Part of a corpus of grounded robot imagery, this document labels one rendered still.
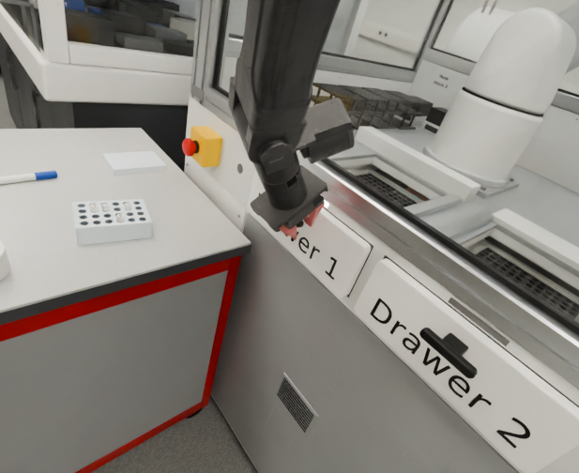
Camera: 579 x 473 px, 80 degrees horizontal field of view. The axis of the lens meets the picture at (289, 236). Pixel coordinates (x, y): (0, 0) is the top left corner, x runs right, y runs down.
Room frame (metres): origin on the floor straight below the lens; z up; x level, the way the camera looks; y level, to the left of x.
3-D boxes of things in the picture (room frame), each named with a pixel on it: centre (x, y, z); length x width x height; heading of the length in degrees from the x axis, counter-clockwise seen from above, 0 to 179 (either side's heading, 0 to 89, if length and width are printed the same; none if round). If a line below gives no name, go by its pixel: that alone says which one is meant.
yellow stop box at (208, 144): (0.74, 0.25, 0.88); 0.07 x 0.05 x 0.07; 49
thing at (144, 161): (0.77, 0.43, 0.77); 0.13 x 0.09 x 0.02; 140
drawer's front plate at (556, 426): (0.34, -0.25, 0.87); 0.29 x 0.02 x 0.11; 49
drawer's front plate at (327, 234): (0.54, -0.01, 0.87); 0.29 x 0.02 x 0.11; 49
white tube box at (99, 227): (0.51, 0.33, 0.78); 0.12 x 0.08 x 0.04; 129
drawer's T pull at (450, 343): (0.32, -0.23, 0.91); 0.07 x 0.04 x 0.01; 49
